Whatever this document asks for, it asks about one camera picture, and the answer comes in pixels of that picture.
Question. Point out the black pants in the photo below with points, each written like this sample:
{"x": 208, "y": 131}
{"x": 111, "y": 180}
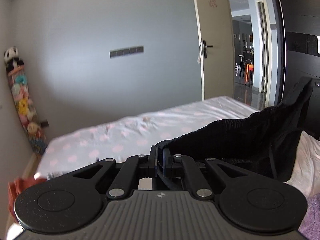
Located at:
{"x": 265, "y": 142}

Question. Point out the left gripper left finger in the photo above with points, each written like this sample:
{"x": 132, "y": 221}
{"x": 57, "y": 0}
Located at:
{"x": 131, "y": 172}

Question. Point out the black sliding wardrobe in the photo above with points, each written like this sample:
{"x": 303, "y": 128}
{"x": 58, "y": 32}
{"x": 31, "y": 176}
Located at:
{"x": 301, "y": 30}

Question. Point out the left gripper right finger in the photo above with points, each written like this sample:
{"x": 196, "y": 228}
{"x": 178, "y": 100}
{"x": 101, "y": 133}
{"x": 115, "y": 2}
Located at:
{"x": 185, "y": 168}

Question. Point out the beige door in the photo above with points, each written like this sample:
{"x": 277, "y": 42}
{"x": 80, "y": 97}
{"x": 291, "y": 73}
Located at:
{"x": 216, "y": 46}

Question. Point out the wall switch panel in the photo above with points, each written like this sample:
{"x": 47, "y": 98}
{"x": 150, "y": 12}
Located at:
{"x": 126, "y": 51}

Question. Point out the purple fuzzy blanket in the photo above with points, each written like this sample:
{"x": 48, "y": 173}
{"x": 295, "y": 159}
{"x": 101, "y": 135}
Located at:
{"x": 310, "y": 226}

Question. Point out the plush toy tube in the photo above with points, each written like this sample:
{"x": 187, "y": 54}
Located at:
{"x": 24, "y": 104}

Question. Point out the polka dot bed sheet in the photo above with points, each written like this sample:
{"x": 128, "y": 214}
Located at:
{"x": 134, "y": 135}

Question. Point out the orange cloth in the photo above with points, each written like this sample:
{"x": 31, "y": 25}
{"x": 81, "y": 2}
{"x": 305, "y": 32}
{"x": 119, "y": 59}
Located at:
{"x": 16, "y": 187}

